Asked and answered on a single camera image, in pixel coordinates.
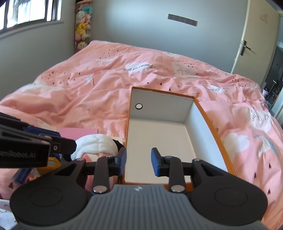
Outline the pink notebook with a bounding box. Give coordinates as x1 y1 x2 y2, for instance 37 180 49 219
59 127 98 140

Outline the orange plush keychain with tag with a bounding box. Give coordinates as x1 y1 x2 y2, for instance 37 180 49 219
12 154 62 185

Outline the white black plush toy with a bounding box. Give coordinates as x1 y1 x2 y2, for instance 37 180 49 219
71 134 120 162

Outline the pink patterned duvet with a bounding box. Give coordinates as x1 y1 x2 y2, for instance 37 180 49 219
1 41 282 229

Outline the cream door with handle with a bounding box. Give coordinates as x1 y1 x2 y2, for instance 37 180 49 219
231 1 280 85

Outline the orange white cardboard box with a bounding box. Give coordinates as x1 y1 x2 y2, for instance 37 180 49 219
123 87 235 186

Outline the window with frame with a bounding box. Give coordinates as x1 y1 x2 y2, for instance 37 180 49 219
1 0 62 34

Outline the grey wall switch strip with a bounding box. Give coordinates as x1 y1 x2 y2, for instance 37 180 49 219
167 14 198 26

